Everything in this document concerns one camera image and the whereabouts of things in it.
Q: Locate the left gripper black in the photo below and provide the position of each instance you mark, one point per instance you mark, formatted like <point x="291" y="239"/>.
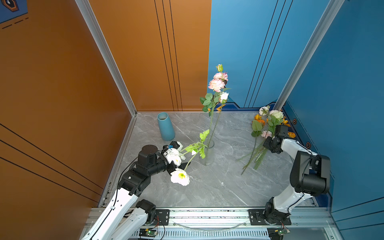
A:
<point x="172" y="168"/>

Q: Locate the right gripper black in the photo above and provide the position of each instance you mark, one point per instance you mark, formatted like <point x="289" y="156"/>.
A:
<point x="266" y="144"/>

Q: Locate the white poppy fuzzy green stem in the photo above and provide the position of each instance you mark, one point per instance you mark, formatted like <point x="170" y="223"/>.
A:
<point x="183" y="159"/>

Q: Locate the cream rose with leaves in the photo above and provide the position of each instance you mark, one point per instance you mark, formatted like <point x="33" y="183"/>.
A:
<point x="275" y="118"/>

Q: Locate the pink rose spray with leaves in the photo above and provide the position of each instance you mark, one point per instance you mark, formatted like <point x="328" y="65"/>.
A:
<point x="216" y="84"/>

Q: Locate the single white rose stem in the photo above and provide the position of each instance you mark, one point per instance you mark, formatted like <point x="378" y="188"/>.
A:
<point x="217" y="101"/>

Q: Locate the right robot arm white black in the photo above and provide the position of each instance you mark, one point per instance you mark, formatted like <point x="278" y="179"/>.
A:
<point x="310" y="176"/>

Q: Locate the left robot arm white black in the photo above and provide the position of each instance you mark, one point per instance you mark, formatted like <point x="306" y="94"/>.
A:
<point x="132" y="183"/>

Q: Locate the teal ceramic vase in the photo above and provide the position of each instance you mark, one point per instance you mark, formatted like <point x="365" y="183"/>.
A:
<point x="165" y="126"/>

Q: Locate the clear glass vase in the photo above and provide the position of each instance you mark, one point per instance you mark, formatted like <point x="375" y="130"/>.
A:
<point x="209" y="154"/>

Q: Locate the pink peony flower stem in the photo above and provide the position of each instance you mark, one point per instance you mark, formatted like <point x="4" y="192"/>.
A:
<point x="258" y="152"/>

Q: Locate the orange flower stem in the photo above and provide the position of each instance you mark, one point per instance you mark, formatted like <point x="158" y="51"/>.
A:
<point x="261" y="120"/>

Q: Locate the green circuit board left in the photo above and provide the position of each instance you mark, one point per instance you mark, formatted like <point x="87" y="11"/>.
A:
<point x="147" y="234"/>

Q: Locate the green circuit board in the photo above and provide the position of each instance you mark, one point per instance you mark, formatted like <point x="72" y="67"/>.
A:
<point x="147" y="234"/>
<point x="278" y="233"/>

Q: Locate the green circuit board right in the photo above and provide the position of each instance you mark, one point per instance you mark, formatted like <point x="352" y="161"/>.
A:
<point x="278" y="233"/>

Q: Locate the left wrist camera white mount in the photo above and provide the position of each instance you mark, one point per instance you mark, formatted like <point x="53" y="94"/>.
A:
<point x="173" y="145"/>

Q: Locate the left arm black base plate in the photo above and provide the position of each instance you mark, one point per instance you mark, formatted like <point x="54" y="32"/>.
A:
<point x="162" y="217"/>

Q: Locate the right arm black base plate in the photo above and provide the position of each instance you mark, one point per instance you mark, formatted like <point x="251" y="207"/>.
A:
<point x="258" y="217"/>

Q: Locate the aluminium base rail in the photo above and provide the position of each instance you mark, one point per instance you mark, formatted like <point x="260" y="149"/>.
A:
<point x="233" y="223"/>

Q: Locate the aluminium corner post right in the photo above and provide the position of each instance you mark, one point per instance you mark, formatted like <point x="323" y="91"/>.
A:
<point x="317" y="36"/>

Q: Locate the aluminium corner post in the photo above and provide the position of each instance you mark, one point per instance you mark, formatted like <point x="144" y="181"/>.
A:
<point x="101" y="42"/>
<point x="317" y="36"/>

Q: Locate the aluminium corner post left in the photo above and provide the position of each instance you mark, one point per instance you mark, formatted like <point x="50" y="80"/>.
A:
<point x="101" y="42"/>

